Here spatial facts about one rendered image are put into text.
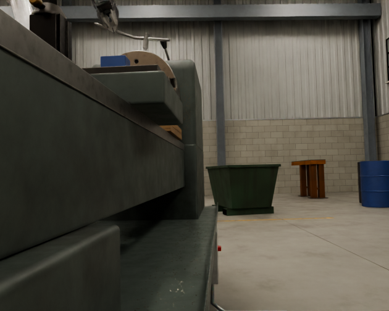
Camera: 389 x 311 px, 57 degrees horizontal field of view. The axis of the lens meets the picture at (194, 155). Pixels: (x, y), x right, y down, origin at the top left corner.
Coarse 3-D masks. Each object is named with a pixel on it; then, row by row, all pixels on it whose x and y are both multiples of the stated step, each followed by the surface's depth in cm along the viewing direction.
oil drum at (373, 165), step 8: (376, 160) 672; (384, 160) 669; (360, 168) 704; (368, 168) 681; (376, 168) 671; (384, 168) 668; (368, 176) 681; (376, 176) 671; (384, 176) 668; (368, 184) 680; (376, 184) 671; (384, 184) 667; (368, 192) 680; (376, 192) 670; (384, 192) 666; (368, 200) 680; (376, 200) 670; (384, 200) 666
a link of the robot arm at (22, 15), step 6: (6, 0) 168; (12, 0) 166; (18, 0) 165; (24, 0) 167; (12, 6) 166; (18, 6) 165; (24, 6) 165; (30, 6) 169; (18, 12) 164; (24, 12) 164; (30, 12) 166; (18, 18) 164; (24, 18) 163; (24, 24) 163
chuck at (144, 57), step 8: (128, 56) 143; (136, 56) 143; (144, 56) 143; (152, 56) 143; (136, 64) 143; (144, 64) 143; (152, 64) 142; (160, 64) 142; (168, 64) 142; (168, 72) 142; (176, 80) 145; (176, 88) 141
